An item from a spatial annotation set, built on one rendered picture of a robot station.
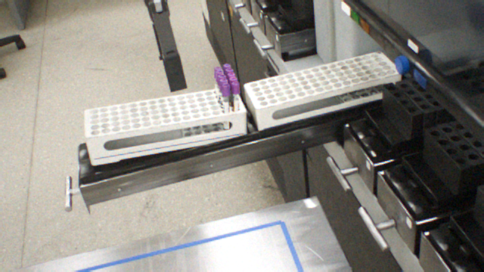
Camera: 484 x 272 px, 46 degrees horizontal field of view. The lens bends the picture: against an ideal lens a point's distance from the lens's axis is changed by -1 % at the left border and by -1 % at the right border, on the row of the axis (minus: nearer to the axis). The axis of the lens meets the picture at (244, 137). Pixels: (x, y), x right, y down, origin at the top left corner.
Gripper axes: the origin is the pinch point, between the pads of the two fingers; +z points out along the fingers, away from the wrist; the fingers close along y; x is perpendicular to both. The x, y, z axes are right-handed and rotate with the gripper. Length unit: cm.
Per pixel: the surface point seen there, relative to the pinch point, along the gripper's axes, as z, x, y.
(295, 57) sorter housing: 24, 32, -33
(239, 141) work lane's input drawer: 15.9, 8.8, 6.2
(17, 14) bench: 86, -82, -283
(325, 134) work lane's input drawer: 18.9, 25.6, 7.3
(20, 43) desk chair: 93, -80, -252
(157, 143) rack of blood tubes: 12.1, -6.2, 5.4
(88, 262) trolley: 14.1, -20.4, 28.4
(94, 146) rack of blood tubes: 9.2, -17.1, 5.4
